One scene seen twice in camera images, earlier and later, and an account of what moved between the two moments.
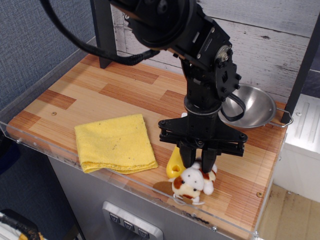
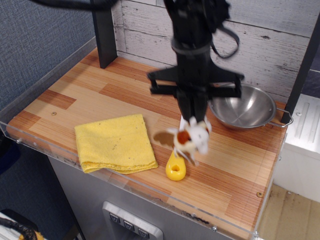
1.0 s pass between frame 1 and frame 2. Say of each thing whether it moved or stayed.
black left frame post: stayed
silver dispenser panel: stayed
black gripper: moved
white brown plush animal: moved
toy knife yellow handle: stayed
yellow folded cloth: stayed
